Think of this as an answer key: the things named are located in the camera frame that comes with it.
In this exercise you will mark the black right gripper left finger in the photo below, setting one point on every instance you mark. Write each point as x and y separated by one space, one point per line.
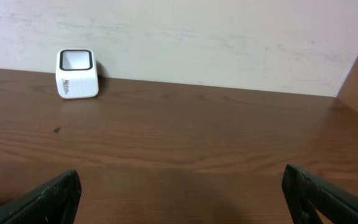
55 201

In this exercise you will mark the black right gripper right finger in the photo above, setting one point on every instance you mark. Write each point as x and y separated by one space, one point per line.
308 195

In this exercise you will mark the white barcode scanner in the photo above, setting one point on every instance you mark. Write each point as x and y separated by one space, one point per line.
76 74

